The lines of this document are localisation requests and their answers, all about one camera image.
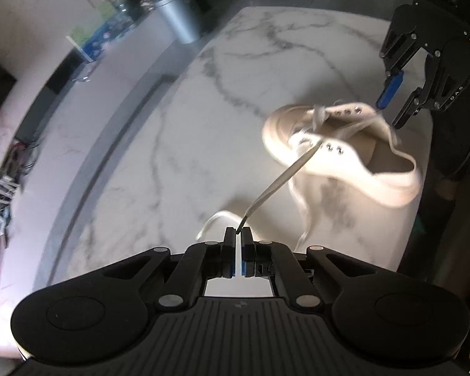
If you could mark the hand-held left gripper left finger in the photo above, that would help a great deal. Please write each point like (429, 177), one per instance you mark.
(229, 254)

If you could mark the flat white router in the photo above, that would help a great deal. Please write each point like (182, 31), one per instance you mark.
(82, 72)

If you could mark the white shoelace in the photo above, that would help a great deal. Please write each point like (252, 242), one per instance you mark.
(276, 182)

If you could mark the white marble television cabinet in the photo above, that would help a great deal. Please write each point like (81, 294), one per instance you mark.
(55, 117)

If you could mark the lotus pond painting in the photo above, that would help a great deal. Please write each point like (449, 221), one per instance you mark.
(102, 33)

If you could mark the white router with antennas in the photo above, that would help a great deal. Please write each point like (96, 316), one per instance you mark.
(4, 192)

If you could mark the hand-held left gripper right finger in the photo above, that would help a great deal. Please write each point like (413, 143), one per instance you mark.
(247, 254)

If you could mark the beige canvas shoe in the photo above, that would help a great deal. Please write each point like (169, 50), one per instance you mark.
(376, 172)

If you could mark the person's black trousers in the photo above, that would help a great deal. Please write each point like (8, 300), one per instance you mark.
(454, 188)

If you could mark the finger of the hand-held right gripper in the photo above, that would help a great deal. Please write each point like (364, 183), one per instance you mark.
(388, 88)
(409, 107)

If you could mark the grey metal trash can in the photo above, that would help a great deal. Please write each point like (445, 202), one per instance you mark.
(180, 17)

